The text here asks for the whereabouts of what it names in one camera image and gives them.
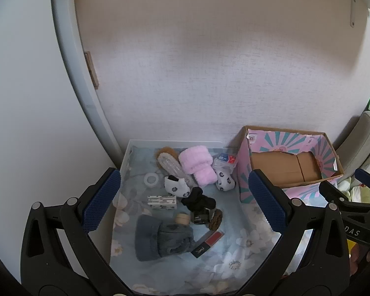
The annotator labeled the pink lined cardboard box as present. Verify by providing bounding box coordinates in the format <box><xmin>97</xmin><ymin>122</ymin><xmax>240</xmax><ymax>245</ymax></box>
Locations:
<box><xmin>236</xmin><ymin>126</ymin><xmax>344</xmax><ymax>204</ymax></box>

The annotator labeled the brown scrunchie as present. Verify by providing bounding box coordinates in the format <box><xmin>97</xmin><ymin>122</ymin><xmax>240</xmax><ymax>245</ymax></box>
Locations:
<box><xmin>208</xmin><ymin>209</ymin><xmax>223</xmax><ymax>231</ymax></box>

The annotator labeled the black fabric bow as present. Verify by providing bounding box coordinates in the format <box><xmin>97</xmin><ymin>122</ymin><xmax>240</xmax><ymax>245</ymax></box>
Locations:
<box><xmin>181</xmin><ymin>187</ymin><xmax>216</xmax><ymax>212</ymax></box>

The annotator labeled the panda sock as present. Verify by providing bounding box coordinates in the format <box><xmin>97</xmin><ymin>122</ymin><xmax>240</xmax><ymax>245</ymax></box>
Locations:
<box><xmin>216</xmin><ymin>168</ymin><xmax>236</xmax><ymax>192</ymax></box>
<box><xmin>164</xmin><ymin>175</ymin><xmax>190</xmax><ymax>198</ymax></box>

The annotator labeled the small black box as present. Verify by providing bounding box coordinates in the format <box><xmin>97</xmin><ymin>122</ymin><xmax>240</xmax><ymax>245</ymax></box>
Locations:
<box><xmin>191</xmin><ymin>208</ymin><xmax>210</xmax><ymax>224</ymax></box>

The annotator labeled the white shelf bracket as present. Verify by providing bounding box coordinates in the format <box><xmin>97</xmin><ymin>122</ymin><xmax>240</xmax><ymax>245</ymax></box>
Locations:
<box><xmin>350</xmin><ymin>0</ymin><xmax>370</xmax><ymax>28</ymax></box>

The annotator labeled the clear bag with card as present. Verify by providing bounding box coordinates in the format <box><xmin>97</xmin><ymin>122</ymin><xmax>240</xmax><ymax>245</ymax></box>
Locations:
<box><xmin>212</xmin><ymin>152</ymin><xmax>237</xmax><ymax>172</ymax></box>

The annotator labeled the clear tape roll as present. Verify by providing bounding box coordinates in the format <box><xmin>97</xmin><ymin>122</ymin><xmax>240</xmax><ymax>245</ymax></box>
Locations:
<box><xmin>144</xmin><ymin>172</ymin><xmax>159</xmax><ymax>188</ymax></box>

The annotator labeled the grey knitted hat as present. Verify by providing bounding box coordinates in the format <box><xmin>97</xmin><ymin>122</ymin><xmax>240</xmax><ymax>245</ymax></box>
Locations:
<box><xmin>135</xmin><ymin>215</ymin><xmax>195</xmax><ymax>262</ymax></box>

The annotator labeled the small beige jar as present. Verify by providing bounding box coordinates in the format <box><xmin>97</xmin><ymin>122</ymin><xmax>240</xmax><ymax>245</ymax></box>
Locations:
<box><xmin>174</xmin><ymin>212</ymin><xmax>190</xmax><ymax>226</ymax></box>

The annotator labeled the grey chair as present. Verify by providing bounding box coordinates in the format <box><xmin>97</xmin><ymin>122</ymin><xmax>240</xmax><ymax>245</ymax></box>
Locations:
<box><xmin>336</xmin><ymin>111</ymin><xmax>370</xmax><ymax>178</ymax></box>

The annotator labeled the person's right hand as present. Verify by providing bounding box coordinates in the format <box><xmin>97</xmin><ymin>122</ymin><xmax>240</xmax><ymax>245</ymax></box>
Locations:
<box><xmin>350</xmin><ymin>243</ymin><xmax>370</xmax><ymax>276</ymax></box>

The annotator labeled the brown fuzzy pad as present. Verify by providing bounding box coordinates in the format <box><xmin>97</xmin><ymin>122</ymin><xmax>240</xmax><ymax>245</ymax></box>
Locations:
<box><xmin>155</xmin><ymin>146</ymin><xmax>179</xmax><ymax>162</ymax></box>

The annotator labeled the pink fluffy towel roll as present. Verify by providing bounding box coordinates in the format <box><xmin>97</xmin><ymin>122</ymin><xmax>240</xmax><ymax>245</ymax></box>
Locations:
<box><xmin>178</xmin><ymin>145</ymin><xmax>217</xmax><ymax>188</ymax></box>

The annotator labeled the small white medicine box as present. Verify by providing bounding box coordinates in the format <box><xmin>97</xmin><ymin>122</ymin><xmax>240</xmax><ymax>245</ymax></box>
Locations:
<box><xmin>147</xmin><ymin>195</ymin><xmax>177</xmax><ymax>210</ymax></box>

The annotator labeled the yellow floral bedding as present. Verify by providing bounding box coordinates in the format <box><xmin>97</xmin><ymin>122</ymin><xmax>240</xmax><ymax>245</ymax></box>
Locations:
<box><xmin>337</xmin><ymin>162</ymin><xmax>370</xmax><ymax>203</ymax></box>

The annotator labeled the white door frame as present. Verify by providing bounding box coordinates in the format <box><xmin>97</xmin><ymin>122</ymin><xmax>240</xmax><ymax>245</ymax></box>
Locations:
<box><xmin>51</xmin><ymin>0</ymin><xmax>124</xmax><ymax>167</ymax></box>

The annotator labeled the black red lipstick box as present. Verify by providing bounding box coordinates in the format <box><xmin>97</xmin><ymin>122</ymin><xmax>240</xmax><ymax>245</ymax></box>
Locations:
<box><xmin>191</xmin><ymin>230</ymin><xmax>224</xmax><ymax>259</ymax></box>

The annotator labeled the white floral lined tray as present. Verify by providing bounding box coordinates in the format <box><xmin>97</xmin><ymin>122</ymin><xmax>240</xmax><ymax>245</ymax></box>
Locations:
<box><xmin>107</xmin><ymin>139</ymin><xmax>300</xmax><ymax>296</ymax></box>

